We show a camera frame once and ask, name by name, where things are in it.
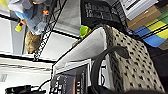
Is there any green round toy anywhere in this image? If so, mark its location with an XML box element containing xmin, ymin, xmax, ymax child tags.
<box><xmin>78</xmin><ymin>24</ymin><xmax>92</xmax><ymax>39</ymax></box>

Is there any brown cardboard box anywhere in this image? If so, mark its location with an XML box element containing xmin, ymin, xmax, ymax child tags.
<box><xmin>126</xmin><ymin>4</ymin><xmax>163</xmax><ymax>32</ymax></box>

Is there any brown plush toy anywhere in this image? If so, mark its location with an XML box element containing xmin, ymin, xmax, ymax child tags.
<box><xmin>24</xmin><ymin>31</ymin><xmax>43</xmax><ymax>55</ymax></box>

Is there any small white box stack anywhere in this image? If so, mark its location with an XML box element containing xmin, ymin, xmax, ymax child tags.
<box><xmin>119</xmin><ymin>0</ymin><xmax>160</xmax><ymax>21</ymax></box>

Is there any grey plush toy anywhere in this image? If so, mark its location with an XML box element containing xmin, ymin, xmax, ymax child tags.
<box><xmin>26</xmin><ymin>12</ymin><xmax>52</xmax><ymax>36</ymax></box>

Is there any yellow black white plush toy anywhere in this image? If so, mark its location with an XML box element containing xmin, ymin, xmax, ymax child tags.
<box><xmin>0</xmin><ymin>0</ymin><xmax>10</xmax><ymax>10</ymax></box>

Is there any black wire shelf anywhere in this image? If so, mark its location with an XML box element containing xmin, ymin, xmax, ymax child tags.
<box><xmin>31</xmin><ymin>0</ymin><xmax>134</xmax><ymax>64</ymax></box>

